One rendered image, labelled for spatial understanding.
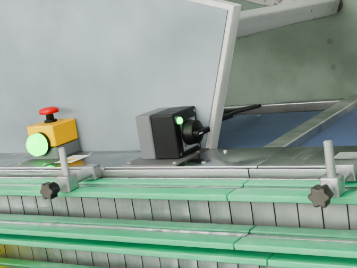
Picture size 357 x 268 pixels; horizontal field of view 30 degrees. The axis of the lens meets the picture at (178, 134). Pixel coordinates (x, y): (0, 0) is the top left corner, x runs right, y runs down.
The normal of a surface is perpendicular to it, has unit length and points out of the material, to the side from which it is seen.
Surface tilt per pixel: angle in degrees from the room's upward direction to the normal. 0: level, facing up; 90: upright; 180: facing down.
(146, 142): 0
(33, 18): 0
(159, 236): 90
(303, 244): 90
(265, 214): 0
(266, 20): 90
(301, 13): 90
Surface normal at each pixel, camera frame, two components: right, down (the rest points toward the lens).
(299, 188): -0.14, -0.97
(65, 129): 0.84, -0.03
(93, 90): -0.51, 0.23
